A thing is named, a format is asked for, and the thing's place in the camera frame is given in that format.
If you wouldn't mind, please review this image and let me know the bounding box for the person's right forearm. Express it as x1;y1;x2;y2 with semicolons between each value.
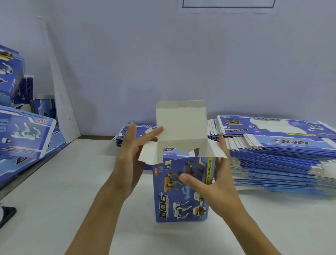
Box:
213;209;282;255

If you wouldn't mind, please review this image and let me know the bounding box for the tall stack of flat cartons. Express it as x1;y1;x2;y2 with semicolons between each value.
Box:
207;115;336;201

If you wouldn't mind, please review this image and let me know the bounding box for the white cardboard sheet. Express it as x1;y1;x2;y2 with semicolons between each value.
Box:
45;22;81;145

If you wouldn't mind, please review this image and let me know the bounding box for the person's left hand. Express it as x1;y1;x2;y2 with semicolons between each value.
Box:
115;122;165;201

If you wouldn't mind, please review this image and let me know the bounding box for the low stack of flat cartons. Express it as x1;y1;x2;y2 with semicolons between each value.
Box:
113;123;164;149

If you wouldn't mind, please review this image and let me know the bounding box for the black object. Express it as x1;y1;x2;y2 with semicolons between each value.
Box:
0;203;17;229

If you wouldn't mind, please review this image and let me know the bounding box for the person's right hand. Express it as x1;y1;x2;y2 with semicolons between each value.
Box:
178;135;247;224

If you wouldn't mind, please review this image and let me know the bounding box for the person's left forearm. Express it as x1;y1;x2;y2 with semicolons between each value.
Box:
65;181;130;255

